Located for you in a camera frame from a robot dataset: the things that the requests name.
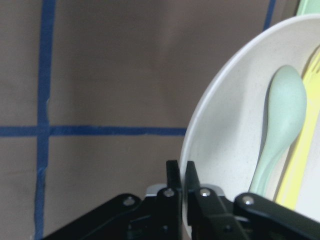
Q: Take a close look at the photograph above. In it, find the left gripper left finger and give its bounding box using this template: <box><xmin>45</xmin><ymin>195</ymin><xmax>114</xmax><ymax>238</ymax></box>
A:
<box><xmin>45</xmin><ymin>160</ymin><xmax>182</xmax><ymax>240</ymax></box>

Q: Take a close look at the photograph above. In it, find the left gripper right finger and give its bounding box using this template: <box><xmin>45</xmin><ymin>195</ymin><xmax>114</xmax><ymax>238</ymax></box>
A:
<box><xmin>186</xmin><ymin>161</ymin><xmax>320</xmax><ymax>240</ymax></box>

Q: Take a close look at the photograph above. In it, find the white round plate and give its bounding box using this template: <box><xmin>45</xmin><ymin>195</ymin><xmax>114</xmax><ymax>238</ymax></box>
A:
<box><xmin>179</xmin><ymin>13</ymin><xmax>320</xmax><ymax>240</ymax></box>

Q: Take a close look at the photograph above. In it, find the yellow plastic fork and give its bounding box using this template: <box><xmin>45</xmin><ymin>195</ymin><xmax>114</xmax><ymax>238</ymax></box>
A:
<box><xmin>275</xmin><ymin>47</ymin><xmax>320</xmax><ymax>210</ymax></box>

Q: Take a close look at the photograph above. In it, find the pale green spoon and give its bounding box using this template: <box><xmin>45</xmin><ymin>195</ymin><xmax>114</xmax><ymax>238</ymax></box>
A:
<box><xmin>249</xmin><ymin>65</ymin><xmax>307</xmax><ymax>196</ymax></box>

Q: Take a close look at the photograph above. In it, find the light green tray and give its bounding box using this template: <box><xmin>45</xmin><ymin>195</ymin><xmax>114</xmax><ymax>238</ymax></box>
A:
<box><xmin>296</xmin><ymin>0</ymin><xmax>320</xmax><ymax>16</ymax></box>

